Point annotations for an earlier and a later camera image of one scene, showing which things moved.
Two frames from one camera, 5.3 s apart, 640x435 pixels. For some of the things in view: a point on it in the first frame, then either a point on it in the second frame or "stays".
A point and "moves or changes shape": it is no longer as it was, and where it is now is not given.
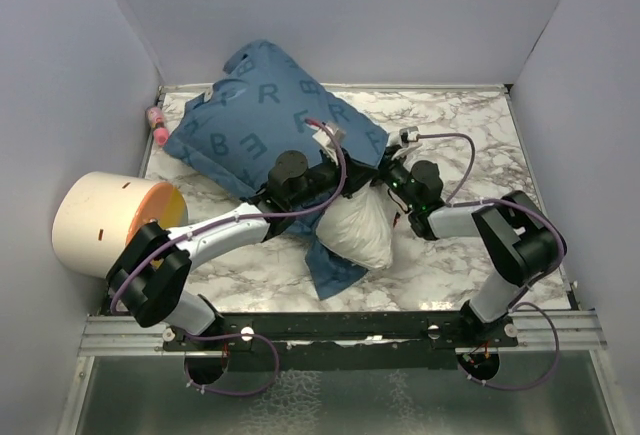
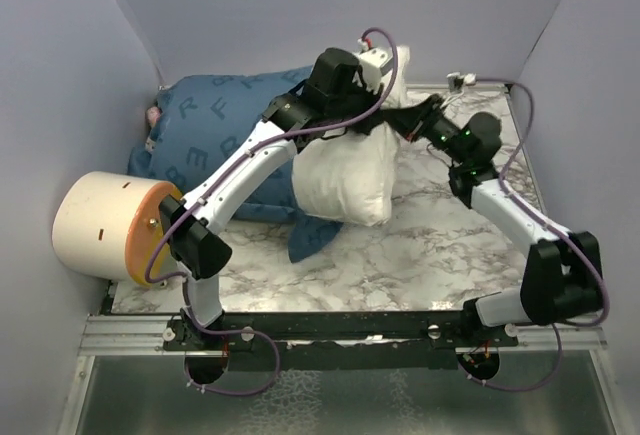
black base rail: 343,339 stays
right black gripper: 387,161 → 409,122
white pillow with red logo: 360,227 → 349,176
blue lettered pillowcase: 269,101 moves or changes shape
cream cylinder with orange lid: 95,213 stays
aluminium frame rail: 123,336 stays
